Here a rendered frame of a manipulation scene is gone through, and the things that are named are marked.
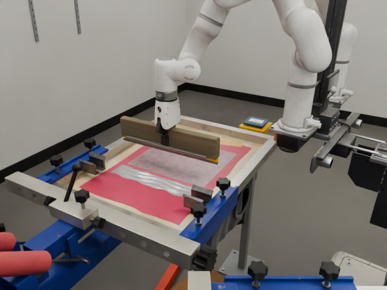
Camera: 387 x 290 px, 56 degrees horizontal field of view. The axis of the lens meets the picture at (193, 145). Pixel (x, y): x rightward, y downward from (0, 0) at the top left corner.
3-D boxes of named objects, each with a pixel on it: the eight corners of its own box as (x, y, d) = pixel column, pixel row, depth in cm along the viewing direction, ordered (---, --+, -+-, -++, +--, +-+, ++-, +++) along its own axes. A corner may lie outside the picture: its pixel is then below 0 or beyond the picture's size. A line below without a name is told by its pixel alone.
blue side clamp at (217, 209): (223, 199, 124) (224, 182, 121) (237, 203, 122) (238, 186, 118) (177, 252, 100) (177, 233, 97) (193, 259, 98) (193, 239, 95)
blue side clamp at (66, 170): (100, 159, 148) (98, 143, 145) (109, 161, 146) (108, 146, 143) (40, 194, 124) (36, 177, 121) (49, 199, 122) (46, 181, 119)
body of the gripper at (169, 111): (167, 100, 118) (168, 132, 123) (183, 92, 126) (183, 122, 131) (148, 96, 121) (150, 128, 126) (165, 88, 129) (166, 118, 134)
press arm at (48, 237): (77, 222, 104) (75, 208, 101) (93, 229, 101) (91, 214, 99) (25, 260, 90) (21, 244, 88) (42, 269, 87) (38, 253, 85)
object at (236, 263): (232, 250, 236) (243, 111, 193) (265, 262, 226) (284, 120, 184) (217, 271, 219) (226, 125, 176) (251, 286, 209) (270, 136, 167)
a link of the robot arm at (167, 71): (198, 54, 122) (201, 61, 113) (198, 85, 127) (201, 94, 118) (154, 54, 121) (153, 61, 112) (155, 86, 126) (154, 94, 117)
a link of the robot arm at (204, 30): (225, 26, 111) (196, 87, 119) (219, 20, 122) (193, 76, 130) (200, 14, 109) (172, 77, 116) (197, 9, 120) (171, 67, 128)
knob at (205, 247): (197, 257, 93) (197, 234, 90) (217, 265, 91) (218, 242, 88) (182, 276, 88) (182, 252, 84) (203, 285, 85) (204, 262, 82)
